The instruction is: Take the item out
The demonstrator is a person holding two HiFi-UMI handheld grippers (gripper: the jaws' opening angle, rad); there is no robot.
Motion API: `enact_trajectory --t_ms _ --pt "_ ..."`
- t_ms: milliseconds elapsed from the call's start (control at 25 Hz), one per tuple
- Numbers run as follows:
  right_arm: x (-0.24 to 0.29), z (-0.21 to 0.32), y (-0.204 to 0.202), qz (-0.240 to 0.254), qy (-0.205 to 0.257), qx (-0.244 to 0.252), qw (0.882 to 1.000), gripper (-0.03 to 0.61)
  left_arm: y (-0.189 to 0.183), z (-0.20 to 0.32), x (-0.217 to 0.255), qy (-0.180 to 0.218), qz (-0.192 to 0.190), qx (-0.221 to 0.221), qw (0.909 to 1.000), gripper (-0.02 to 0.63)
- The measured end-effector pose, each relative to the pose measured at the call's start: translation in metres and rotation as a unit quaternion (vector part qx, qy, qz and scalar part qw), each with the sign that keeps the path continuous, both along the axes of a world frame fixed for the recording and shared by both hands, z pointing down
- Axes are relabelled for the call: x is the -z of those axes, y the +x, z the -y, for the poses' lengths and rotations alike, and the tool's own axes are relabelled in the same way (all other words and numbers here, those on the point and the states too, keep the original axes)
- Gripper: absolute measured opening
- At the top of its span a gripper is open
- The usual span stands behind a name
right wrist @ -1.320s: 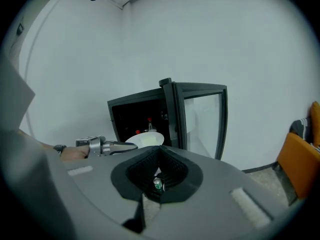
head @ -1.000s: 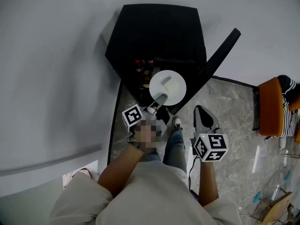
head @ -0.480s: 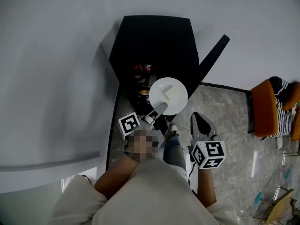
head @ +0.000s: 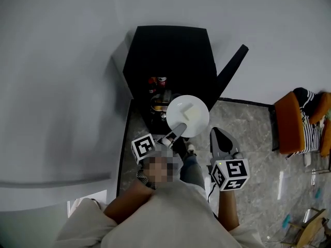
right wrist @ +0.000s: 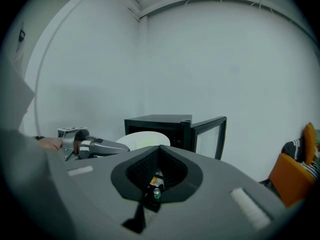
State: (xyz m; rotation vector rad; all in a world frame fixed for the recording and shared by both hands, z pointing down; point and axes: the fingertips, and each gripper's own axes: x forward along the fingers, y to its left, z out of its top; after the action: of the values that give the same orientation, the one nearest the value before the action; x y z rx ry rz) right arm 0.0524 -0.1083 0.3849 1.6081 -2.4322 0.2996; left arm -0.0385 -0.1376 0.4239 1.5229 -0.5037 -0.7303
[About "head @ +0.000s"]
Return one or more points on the cream shirt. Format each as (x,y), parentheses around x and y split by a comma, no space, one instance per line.
(165,221)

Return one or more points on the braided wristband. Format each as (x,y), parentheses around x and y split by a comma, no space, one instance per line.
(146,180)

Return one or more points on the large white plate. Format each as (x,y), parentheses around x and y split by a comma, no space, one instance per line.
(178,105)

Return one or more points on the blue jeans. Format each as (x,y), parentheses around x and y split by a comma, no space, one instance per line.
(192,170)

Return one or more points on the dark bowl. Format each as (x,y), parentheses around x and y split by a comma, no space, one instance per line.
(156,107)

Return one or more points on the black baseboard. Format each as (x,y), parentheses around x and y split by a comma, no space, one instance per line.
(245,102)

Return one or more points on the wooden chair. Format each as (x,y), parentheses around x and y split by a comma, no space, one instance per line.
(310,229)

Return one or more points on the cream canvas bag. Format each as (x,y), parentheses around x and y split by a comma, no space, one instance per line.
(77,207)

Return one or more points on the black-and-white striped garment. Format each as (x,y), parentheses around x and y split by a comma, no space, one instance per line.
(309,133)

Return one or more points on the person's left hand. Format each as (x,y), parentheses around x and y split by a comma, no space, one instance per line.
(155,169)

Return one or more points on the grey partition panel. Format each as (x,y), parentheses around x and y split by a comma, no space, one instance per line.
(26,229)

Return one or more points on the white square block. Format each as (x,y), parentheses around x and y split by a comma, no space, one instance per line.
(192,111)

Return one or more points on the teal plastic item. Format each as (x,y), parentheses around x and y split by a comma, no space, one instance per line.
(286,221)

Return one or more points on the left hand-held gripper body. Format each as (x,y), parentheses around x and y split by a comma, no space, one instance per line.
(143,147)

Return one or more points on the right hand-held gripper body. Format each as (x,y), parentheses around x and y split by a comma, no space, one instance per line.
(230,173)

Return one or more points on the black mini fridge cabinet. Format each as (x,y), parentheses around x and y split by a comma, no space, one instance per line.
(170,55)

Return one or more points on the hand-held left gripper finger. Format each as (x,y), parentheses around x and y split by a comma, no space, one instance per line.
(178,132)

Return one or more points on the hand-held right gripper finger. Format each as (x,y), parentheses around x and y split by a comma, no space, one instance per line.
(228,143)
(214,143)

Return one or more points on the person's left forearm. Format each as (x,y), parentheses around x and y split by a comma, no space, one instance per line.
(126,205)

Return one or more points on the person's right white sneaker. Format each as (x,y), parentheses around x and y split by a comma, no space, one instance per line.
(190,149)

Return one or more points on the orange armchair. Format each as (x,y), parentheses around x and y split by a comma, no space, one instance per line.
(288,125)

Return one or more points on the person's right forearm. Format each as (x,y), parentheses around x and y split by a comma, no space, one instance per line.
(228,210)

